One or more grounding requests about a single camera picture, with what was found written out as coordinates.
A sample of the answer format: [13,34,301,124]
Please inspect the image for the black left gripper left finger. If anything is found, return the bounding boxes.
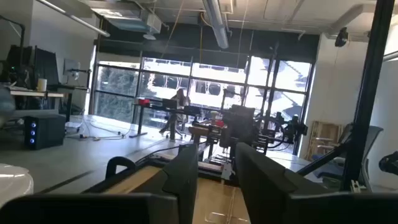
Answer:
[0,143,199,224]

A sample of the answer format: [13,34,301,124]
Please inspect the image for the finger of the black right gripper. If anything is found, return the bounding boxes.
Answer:
[239,105,256,147]
[224,105,240,146]

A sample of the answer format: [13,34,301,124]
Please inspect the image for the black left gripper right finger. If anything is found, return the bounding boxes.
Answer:
[235,142,398,224]

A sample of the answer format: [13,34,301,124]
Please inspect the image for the person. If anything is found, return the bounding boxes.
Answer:
[159,88,191,138]

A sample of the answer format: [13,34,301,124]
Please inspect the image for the black desk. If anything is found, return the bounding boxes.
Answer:
[130,98,203,142]

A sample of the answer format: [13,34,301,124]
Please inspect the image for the black table clamp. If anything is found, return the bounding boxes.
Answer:
[105,156,137,180]

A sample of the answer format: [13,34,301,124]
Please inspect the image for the ceiling air unit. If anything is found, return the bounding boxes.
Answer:
[89,6,162,35]

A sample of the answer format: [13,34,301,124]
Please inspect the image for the black computer tower blue lights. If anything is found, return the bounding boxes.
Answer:
[24,113,67,151]

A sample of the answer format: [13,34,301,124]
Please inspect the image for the light wooden desk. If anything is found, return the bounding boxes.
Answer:
[9,85,91,123]

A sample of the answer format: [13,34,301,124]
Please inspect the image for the white paper roll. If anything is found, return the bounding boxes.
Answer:
[36,78,48,93]

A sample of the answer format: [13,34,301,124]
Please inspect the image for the black monitor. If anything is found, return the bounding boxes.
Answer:
[32,45,60,87]

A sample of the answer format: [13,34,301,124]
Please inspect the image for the wooden frame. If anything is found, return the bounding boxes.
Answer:
[307,120,343,161]

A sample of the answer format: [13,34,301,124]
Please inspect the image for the silver ceiling duct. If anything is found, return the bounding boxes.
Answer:
[201,0,230,50]

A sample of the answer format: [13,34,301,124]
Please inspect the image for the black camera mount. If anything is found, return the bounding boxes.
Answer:
[378,151,398,176]

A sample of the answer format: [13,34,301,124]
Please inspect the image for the black wall speaker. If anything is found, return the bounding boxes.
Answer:
[334,27,349,48]

